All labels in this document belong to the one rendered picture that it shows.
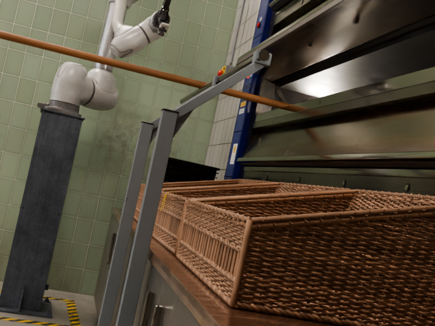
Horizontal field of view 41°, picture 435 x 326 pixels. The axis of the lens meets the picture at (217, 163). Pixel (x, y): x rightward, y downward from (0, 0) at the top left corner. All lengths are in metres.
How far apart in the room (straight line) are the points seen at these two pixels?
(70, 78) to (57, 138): 0.31
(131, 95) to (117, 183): 0.55
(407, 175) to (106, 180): 2.41
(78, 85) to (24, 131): 0.68
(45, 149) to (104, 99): 0.43
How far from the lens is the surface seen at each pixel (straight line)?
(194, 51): 3.76
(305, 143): 2.16
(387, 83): 1.73
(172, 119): 1.54
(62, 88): 3.05
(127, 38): 2.77
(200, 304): 0.98
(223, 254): 1.10
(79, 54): 2.38
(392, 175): 1.57
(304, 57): 2.38
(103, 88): 3.18
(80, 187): 3.62
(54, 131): 3.01
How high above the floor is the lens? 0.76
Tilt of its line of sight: 3 degrees up
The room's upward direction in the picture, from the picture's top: 12 degrees clockwise
